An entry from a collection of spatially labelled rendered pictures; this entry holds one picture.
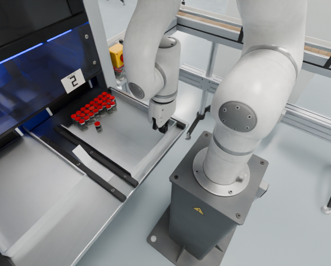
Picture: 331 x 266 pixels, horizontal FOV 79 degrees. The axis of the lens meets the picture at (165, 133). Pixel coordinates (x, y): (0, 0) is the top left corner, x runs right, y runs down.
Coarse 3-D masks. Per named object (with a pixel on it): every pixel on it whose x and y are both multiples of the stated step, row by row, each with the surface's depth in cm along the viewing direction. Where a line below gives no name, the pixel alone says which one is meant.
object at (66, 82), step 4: (76, 72) 72; (80, 72) 74; (68, 76) 70; (76, 76) 73; (80, 76) 75; (64, 80) 70; (68, 80) 71; (72, 80) 73; (80, 80) 76; (84, 80) 77; (64, 84) 71; (68, 84) 72; (80, 84) 76; (68, 88) 73; (72, 88) 74; (68, 92) 73
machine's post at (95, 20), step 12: (84, 0) 63; (96, 0) 67; (96, 12) 68; (96, 24) 71; (96, 36) 73; (96, 48) 75; (108, 48) 80; (108, 60) 83; (108, 72) 86; (108, 84) 89
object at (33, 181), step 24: (24, 144) 72; (0, 168) 66; (24, 168) 66; (48, 168) 66; (72, 168) 66; (0, 192) 61; (24, 192) 61; (48, 192) 61; (72, 192) 60; (0, 216) 57; (24, 216) 57; (48, 216) 55; (0, 240) 53; (24, 240) 52
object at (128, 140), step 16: (128, 112) 82; (144, 112) 82; (64, 128) 74; (112, 128) 77; (128, 128) 77; (144, 128) 77; (96, 144) 72; (112, 144) 72; (128, 144) 72; (144, 144) 72; (160, 144) 72; (112, 160) 64; (128, 160) 68; (144, 160) 66
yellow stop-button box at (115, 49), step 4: (112, 44) 88; (116, 44) 88; (120, 44) 88; (112, 48) 86; (116, 48) 86; (120, 48) 86; (112, 52) 84; (116, 52) 84; (120, 52) 86; (112, 56) 86; (116, 56) 85; (120, 56) 86; (112, 60) 87; (116, 60) 86; (120, 60) 88; (112, 64) 89; (116, 64) 88; (120, 64) 89
